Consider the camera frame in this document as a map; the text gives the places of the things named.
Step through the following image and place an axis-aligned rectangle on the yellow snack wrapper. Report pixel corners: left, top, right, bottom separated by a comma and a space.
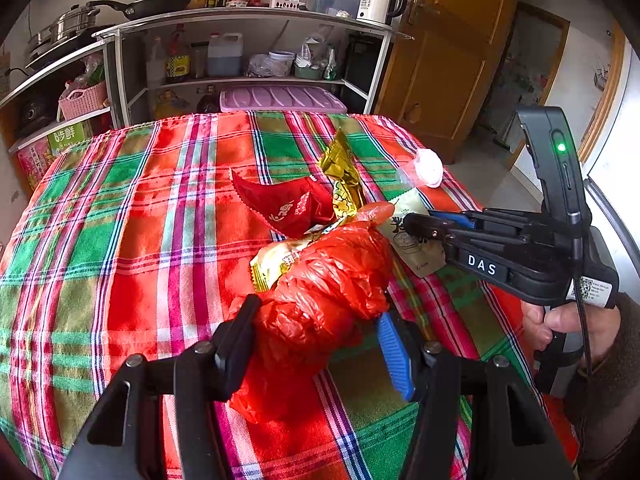
250, 232, 331, 293

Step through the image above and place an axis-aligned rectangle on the person's right hand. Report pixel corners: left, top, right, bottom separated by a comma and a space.
521, 304, 621, 361

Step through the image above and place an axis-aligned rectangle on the low white shelf rack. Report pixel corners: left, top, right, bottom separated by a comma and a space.
0, 40, 118, 156

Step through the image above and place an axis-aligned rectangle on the red green plaid tablecloth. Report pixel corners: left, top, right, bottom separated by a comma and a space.
0, 110, 581, 480

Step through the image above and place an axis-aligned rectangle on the yellow label sauce bottle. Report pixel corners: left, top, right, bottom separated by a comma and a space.
165, 24, 192, 83

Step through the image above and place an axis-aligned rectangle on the beige green snack wrapper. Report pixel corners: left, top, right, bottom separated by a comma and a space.
377, 187, 446, 278

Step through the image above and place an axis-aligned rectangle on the plastic jug of dark liquid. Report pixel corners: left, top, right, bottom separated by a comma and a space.
206, 32, 244, 78

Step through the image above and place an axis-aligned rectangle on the crumpled clear plastic bag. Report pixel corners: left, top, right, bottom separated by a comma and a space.
248, 55, 276, 78

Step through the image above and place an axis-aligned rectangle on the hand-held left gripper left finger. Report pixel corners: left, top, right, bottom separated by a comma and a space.
57, 294, 263, 480

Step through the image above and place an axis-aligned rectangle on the red snack wrapper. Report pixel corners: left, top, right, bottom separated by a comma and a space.
231, 167, 336, 238

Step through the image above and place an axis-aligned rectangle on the black gas stove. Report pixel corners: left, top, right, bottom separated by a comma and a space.
25, 35, 108, 71

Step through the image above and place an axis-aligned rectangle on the wooden door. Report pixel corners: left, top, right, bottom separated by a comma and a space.
375, 0, 521, 163

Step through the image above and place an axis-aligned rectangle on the black cooking pot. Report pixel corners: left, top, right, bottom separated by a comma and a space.
17, 100, 51, 131

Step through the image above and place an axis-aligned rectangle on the white lidded tub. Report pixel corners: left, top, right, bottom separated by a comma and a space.
270, 51, 296, 78

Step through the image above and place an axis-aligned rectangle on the yellow printed bag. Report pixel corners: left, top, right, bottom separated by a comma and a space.
150, 87, 193, 118

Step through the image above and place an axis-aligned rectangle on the person's right forearm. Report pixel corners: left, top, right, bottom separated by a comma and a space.
565, 295, 640, 480

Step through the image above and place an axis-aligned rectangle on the red plastic bag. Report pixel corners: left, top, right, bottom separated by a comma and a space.
227, 222, 396, 423

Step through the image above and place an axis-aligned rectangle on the bunch of food bags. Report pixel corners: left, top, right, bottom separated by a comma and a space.
297, 35, 338, 81

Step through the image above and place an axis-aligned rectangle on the grey metal shelf rack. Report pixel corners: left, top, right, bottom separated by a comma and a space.
92, 7, 416, 131

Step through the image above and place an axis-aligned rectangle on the gold foil wrapper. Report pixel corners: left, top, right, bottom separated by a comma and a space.
319, 130, 366, 221

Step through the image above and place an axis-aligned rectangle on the black wok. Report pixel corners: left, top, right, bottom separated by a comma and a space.
86, 0, 195, 22

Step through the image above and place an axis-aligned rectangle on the green yellow carton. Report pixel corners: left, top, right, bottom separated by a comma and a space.
47, 119, 96, 156

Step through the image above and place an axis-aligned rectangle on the orange sausage casing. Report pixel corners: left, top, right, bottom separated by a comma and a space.
356, 201, 396, 224

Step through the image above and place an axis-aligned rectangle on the dark glass jar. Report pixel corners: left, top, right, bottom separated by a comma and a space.
190, 41, 208, 80

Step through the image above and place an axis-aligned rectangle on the purple plastic lid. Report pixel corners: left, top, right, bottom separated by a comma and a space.
220, 85, 348, 113

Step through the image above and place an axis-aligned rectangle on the clear plastic bottle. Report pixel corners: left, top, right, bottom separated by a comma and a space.
146, 35, 167, 88

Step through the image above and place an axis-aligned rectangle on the steel steamer pot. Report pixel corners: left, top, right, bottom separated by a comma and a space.
27, 5, 101, 56

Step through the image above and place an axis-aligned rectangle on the red pink box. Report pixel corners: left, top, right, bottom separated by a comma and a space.
15, 140, 56, 191

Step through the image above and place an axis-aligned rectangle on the dark wooden doorway frame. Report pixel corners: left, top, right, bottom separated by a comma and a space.
507, 2, 571, 171

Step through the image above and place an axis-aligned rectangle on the white electric kettle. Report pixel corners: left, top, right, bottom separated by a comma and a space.
356, 0, 411, 27

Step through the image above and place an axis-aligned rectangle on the pink woven basket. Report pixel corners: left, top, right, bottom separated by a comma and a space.
58, 80, 108, 121

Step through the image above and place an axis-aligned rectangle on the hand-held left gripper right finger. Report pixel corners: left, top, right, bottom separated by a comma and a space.
376, 310, 576, 480

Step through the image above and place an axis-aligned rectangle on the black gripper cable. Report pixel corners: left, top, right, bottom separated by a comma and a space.
572, 220, 596, 378

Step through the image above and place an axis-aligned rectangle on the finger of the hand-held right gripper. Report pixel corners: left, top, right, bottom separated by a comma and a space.
402, 212, 456, 257
429, 208, 545, 242

